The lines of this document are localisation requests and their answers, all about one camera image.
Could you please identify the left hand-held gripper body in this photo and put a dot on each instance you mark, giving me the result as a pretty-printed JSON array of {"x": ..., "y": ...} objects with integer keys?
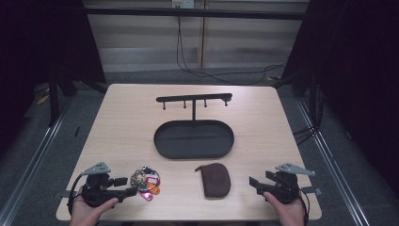
[{"x": 95, "y": 191}]

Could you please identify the black curtain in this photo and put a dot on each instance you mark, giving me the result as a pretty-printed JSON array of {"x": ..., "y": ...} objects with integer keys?
[
  {"x": 40, "y": 47},
  {"x": 357, "y": 78}
]

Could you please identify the black hook stand with tray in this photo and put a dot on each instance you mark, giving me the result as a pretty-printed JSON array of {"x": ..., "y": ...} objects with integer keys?
[{"x": 194, "y": 139}]

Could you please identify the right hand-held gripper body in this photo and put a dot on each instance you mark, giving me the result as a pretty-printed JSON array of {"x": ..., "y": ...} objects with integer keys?
[{"x": 285, "y": 188}]

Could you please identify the brown zip pouch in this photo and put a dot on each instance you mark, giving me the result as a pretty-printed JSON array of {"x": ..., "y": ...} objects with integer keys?
[{"x": 215, "y": 182}]

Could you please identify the white wall socket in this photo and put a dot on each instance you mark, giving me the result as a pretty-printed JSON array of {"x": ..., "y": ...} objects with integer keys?
[{"x": 183, "y": 3}]

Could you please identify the person's right hand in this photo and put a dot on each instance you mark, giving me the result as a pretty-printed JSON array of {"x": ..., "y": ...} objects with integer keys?
[{"x": 290, "y": 213}]

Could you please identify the yellow floor tape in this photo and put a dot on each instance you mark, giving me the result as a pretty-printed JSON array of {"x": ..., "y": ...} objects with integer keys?
[{"x": 42, "y": 99}]

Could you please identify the black frame post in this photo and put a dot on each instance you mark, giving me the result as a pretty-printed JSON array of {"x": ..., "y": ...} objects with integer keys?
[{"x": 54, "y": 100}]

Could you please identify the metal floor rail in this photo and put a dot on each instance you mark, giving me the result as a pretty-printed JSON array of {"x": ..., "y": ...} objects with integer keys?
[
  {"x": 28, "y": 169},
  {"x": 329, "y": 163}
]

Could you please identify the grey tape strip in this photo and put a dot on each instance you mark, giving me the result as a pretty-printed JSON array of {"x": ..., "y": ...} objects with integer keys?
[
  {"x": 60, "y": 194},
  {"x": 312, "y": 190}
]

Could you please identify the person's left hand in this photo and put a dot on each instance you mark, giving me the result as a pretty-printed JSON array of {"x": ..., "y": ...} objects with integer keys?
[{"x": 84, "y": 215}]

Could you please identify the black horizontal frame bar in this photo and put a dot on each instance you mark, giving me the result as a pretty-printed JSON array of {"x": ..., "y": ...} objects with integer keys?
[{"x": 194, "y": 13}]

